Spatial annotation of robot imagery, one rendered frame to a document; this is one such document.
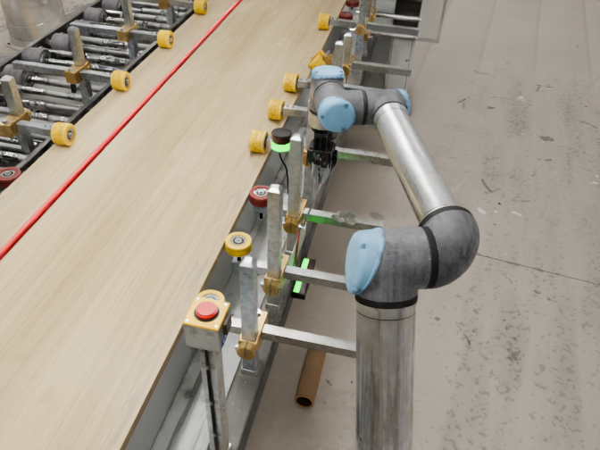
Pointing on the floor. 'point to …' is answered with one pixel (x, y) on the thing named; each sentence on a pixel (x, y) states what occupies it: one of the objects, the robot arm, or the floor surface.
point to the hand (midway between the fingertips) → (320, 178)
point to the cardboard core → (310, 379)
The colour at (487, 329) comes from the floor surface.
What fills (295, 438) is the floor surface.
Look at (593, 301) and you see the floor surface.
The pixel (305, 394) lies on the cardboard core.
